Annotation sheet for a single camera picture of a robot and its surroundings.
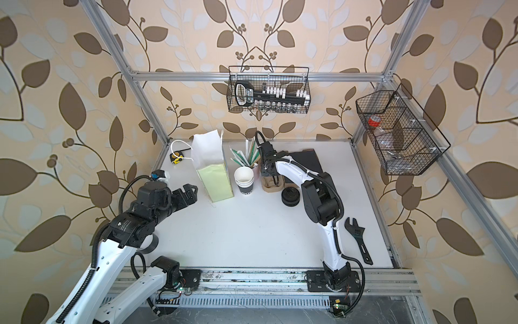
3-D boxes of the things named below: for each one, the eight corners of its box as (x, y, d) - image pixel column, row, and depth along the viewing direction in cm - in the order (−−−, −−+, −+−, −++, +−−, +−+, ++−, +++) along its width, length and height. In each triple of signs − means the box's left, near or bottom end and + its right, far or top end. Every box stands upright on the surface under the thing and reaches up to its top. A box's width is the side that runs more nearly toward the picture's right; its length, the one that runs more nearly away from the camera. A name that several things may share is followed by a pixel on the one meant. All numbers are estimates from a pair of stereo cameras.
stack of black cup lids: (281, 206, 95) (282, 203, 92) (281, 190, 101) (281, 187, 98) (300, 206, 95) (300, 203, 92) (298, 190, 101) (298, 187, 98)
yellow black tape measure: (172, 166, 112) (169, 161, 109) (172, 157, 117) (169, 152, 113) (184, 163, 114) (182, 159, 110) (183, 154, 118) (181, 150, 115)
